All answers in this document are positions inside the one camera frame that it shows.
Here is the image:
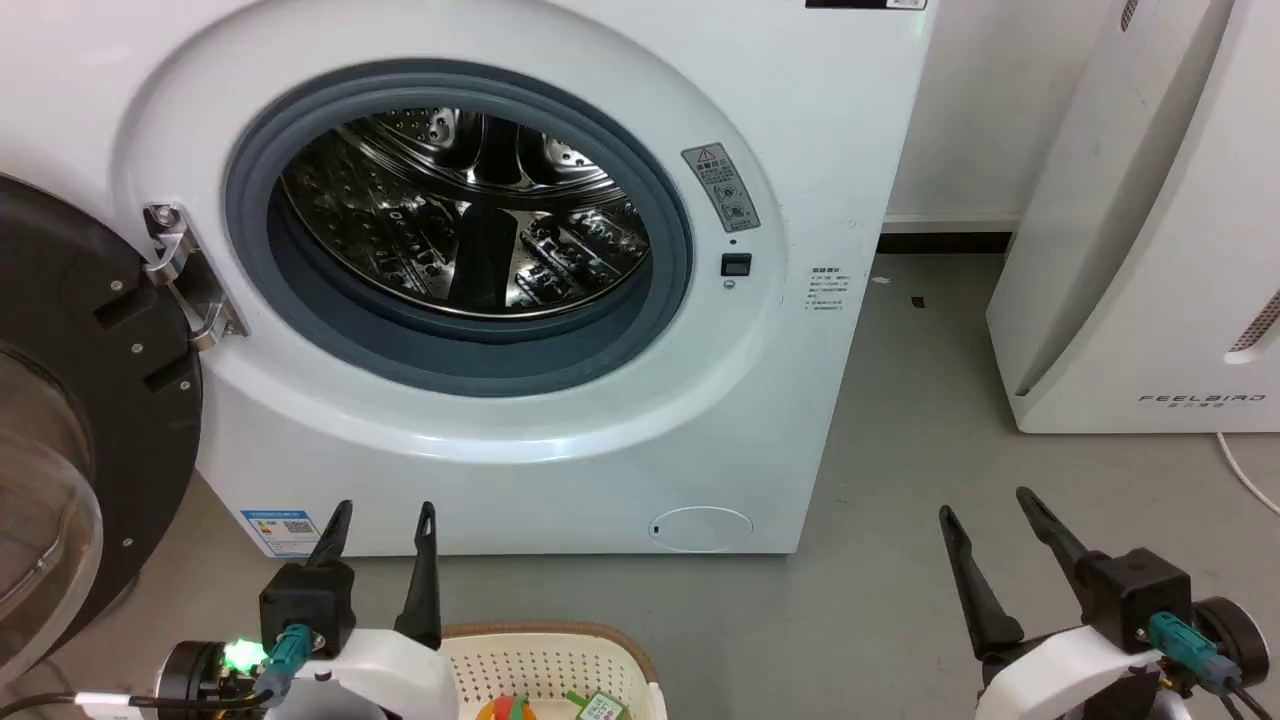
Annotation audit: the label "silver metal door hinge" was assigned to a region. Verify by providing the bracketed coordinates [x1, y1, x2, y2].
[142, 202, 249, 352]

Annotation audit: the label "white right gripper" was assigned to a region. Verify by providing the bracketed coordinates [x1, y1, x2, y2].
[938, 487, 1163, 720]

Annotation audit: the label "grey rubber door gasket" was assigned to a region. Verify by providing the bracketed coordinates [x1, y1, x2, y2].
[223, 59, 695, 399]

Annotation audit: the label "white perforated laundry basket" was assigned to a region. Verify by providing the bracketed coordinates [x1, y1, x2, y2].
[438, 621, 669, 720]

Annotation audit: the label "stainless steel washing machine drum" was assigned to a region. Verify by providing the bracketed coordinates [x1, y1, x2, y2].
[279, 107, 653, 321]

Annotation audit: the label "grey warning sticker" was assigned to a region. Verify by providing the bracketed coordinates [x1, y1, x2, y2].
[681, 142, 761, 235]

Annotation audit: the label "white Feelbird appliance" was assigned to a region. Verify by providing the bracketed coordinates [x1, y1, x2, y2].
[986, 0, 1280, 435]

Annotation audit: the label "blue energy label sticker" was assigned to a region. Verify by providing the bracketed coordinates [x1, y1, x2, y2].
[240, 508, 323, 558]

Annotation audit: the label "washing machine door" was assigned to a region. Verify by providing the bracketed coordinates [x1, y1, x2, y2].
[0, 172, 205, 689]

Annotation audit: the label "white front-load washing machine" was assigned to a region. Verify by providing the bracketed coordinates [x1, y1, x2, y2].
[0, 0, 941, 557]

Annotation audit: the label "round white filter cover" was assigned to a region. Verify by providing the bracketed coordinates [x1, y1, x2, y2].
[648, 505, 755, 553]

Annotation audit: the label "green toy with label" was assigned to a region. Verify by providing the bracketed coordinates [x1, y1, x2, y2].
[563, 689, 630, 720]

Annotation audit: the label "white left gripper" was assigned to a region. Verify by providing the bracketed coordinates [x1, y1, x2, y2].
[268, 499, 462, 720]

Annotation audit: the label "black wall baseboard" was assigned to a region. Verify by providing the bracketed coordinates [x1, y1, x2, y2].
[877, 232, 1014, 255]

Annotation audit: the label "white power cable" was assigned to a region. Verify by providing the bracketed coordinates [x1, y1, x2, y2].
[1215, 431, 1280, 517]

